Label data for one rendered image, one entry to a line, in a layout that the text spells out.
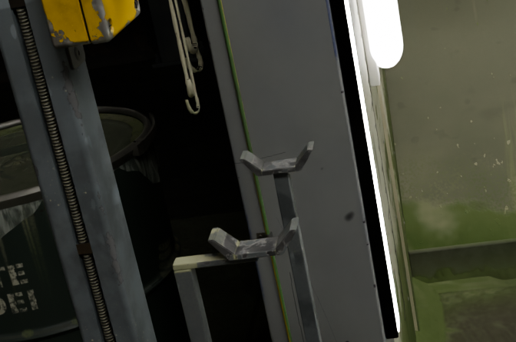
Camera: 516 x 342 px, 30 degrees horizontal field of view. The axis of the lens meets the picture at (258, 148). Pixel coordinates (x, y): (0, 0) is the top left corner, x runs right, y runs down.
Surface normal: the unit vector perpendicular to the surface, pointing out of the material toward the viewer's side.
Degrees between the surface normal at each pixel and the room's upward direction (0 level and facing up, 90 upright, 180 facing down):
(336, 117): 90
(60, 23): 90
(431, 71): 57
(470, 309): 0
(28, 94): 90
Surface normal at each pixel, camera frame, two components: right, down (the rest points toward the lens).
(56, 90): -0.12, 0.34
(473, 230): -0.20, -0.22
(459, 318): -0.18, -0.93
